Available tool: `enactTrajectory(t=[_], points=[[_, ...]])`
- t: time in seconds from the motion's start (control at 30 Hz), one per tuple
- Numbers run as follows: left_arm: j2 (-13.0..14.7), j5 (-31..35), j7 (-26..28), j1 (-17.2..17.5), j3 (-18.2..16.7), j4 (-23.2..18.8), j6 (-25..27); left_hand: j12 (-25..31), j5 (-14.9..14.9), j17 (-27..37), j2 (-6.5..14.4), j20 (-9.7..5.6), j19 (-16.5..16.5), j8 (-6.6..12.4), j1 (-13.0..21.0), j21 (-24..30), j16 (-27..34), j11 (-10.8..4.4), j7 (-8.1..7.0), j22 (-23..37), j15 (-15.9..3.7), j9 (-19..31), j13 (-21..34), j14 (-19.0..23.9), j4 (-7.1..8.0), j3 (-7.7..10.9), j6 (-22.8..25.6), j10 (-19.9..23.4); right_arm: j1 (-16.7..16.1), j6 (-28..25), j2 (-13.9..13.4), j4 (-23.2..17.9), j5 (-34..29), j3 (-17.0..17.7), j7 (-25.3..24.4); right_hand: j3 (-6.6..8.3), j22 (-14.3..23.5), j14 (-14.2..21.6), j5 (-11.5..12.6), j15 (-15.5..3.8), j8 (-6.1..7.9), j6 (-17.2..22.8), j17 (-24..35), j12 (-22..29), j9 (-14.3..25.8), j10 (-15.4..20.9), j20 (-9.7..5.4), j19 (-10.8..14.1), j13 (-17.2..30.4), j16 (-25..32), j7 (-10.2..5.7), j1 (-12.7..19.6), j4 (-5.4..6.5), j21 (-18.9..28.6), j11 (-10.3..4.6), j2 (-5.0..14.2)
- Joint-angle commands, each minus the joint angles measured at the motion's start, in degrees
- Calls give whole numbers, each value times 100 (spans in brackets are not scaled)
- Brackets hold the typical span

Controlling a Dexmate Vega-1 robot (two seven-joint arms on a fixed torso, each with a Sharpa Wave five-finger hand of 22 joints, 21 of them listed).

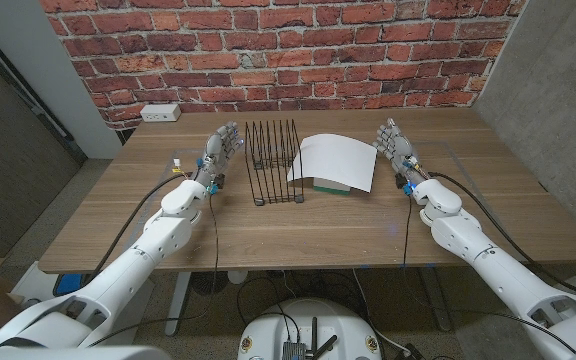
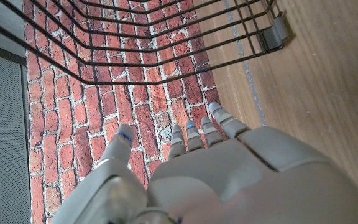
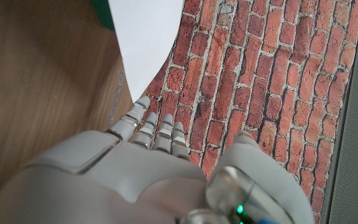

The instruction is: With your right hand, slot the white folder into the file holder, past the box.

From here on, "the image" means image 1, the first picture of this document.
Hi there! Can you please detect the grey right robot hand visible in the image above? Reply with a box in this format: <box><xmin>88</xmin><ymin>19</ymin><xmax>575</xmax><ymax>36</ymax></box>
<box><xmin>371</xmin><ymin>117</ymin><xmax>432</xmax><ymax>190</ymax></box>

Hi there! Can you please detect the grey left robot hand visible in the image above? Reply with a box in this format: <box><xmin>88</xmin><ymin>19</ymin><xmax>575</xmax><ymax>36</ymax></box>
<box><xmin>193</xmin><ymin>121</ymin><xmax>246</xmax><ymax>196</ymax></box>

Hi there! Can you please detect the white paper sheet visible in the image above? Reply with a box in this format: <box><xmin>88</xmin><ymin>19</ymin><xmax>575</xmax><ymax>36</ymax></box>
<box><xmin>286</xmin><ymin>132</ymin><xmax>378</xmax><ymax>194</ymax></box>

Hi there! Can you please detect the white and green box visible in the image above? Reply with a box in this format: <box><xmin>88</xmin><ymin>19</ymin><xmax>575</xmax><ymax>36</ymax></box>
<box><xmin>312</xmin><ymin>177</ymin><xmax>353</xmax><ymax>197</ymax></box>

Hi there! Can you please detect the white power outlet strip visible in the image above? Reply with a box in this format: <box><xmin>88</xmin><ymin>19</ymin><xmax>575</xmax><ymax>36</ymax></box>
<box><xmin>139</xmin><ymin>103</ymin><xmax>182</xmax><ymax>123</ymax></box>

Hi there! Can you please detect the brick print backdrop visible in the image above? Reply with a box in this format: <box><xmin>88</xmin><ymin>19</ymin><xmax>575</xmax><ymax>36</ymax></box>
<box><xmin>40</xmin><ymin>0</ymin><xmax>529</xmax><ymax>131</ymax></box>

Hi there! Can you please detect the black round floor object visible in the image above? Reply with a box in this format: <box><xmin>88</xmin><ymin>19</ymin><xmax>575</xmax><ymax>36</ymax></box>
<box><xmin>190</xmin><ymin>271</ymin><xmax>229</xmax><ymax>296</ymax></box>

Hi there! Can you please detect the dark grey table leg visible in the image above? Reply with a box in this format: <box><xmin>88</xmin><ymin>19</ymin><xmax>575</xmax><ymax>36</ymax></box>
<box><xmin>417</xmin><ymin>267</ymin><xmax>454</xmax><ymax>334</ymax></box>

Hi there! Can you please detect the white table leg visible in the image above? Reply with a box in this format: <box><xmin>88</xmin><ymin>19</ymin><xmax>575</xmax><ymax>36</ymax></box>
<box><xmin>164</xmin><ymin>271</ymin><xmax>193</xmax><ymax>337</ymax></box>

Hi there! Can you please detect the white robot torso base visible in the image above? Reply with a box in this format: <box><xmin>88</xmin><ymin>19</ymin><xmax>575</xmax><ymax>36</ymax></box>
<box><xmin>236</xmin><ymin>298</ymin><xmax>383</xmax><ymax>360</ymax></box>

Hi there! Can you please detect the blue floor object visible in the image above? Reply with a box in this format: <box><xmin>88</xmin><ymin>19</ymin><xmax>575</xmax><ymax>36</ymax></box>
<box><xmin>53</xmin><ymin>273</ymin><xmax>85</xmax><ymax>297</ymax></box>

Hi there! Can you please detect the black power adapter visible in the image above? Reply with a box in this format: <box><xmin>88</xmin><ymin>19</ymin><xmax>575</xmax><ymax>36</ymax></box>
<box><xmin>400</xmin><ymin>342</ymin><xmax>425</xmax><ymax>360</ymax></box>

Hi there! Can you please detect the black wire file holder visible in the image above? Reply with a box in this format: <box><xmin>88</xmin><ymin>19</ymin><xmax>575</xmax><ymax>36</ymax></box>
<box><xmin>244</xmin><ymin>118</ymin><xmax>306</xmax><ymax>207</ymax></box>

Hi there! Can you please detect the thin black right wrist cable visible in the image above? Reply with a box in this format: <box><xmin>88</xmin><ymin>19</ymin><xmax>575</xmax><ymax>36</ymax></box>
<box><xmin>401</xmin><ymin>192</ymin><xmax>414</xmax><ymax>267</ymax></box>

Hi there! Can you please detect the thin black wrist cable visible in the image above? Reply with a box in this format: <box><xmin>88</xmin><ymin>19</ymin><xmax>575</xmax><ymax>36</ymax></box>
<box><xmin>401</xmin><ymin>192</ymin><xmax>414</xmax><ymax>267</ymax></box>
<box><xmin>87</xmin><ymin>192</ymin><xmax>221</xmax><ymax>349</ymax></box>

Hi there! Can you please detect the thin black left wrist cable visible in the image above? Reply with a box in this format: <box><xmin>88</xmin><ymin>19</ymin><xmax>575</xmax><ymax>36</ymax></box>
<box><xmin>87</xmin><ymin>192</ymin><xmax>221</xmax><ymax>349</ymax></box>

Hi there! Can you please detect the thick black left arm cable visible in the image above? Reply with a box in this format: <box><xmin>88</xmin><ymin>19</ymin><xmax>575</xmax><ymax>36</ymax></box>
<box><xmin>52</xmin><ymin>171</ymin><xmax>192</xmax><ymax>296</ymax></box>

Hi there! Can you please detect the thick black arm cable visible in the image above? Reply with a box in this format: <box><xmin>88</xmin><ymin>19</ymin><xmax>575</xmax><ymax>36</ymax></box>
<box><xmin>52</xmin><ymin>171</ymin><xmax>192</xmax><ymax>296</ymax></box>
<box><xmin>427</xmin><ymin>171</ymin><xmax>576</xmax><ymax>304</ymax></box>

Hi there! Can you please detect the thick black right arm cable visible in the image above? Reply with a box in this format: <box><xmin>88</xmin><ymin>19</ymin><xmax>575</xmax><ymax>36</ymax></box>
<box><xmin>427</xmin><ymin>171</ymin><xmax>576</xmax><ymax>304</ymax></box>

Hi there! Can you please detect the black floor cable loop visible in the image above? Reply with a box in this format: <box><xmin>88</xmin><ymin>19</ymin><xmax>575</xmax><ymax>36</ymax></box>
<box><xmin>236</xmin><ymin>276</ymin><xmax>302</xmax><ymax>344</ymax></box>

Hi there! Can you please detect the white floor cable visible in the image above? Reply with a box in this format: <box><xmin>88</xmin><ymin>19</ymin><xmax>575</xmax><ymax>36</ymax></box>
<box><xmin>351</xmin><ymin>268</ymin><xmax>412</xmax><ymax>357</ymax></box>

